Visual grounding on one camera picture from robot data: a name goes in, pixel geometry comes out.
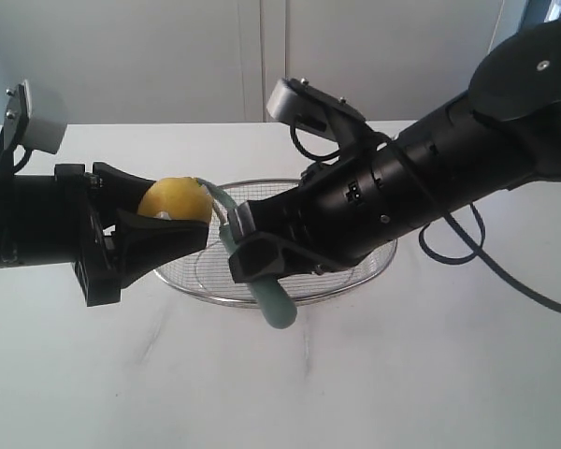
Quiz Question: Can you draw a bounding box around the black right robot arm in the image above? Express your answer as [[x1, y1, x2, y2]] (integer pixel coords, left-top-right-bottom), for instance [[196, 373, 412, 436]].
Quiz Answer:
[[228, 19, 561, 282]]

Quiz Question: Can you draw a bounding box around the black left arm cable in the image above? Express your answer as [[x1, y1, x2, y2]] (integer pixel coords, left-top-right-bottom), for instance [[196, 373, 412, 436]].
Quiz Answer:
[[8, 142, 34, 172]]

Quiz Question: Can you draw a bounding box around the yellow lemon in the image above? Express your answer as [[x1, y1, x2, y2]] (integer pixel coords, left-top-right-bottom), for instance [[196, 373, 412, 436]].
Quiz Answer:
[[137, 177, 213, 224]]

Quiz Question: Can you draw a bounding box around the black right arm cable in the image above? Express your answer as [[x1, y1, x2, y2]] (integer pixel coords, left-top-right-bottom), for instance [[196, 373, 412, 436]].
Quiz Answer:
[[289, 125, 561, 319]]

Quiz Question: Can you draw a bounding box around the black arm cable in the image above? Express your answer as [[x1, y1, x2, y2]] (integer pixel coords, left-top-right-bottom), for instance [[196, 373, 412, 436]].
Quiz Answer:
[[8, 142, 34, 172], [289, 125, 561, 319]]

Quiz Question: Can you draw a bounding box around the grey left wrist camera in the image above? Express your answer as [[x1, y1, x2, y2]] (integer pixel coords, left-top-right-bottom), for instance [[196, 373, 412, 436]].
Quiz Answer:
[[3, 80, 68, 154]]

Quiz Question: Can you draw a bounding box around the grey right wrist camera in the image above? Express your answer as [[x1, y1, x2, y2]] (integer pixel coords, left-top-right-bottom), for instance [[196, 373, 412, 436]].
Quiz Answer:
[[266, 79, 372, 147]]

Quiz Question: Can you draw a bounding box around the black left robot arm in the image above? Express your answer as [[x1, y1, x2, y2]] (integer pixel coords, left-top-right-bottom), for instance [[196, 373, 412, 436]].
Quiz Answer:
[[0, 163, 209, 307]]

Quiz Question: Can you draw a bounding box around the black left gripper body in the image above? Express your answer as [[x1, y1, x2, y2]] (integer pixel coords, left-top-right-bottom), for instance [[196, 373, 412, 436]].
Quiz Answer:
[[54, 164, 121, 307]]

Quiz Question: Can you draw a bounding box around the teal handled peeler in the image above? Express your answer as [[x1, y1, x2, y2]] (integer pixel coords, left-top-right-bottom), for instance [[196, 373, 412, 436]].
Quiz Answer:
[[196, 178, 297, 329]]

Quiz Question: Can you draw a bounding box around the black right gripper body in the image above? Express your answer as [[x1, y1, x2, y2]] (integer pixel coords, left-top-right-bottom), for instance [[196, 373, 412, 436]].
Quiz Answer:
[[268, 141, 444, 267]]

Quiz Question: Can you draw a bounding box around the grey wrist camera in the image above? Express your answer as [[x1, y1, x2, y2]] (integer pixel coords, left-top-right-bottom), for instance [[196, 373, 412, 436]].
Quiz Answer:
[[266, 79, 372, 147], [3, 80, 68, 154]]

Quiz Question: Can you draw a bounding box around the metal wire mesh basket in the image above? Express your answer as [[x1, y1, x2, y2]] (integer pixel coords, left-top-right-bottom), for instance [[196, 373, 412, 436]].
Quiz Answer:
[[154, 179, 397, 309]]

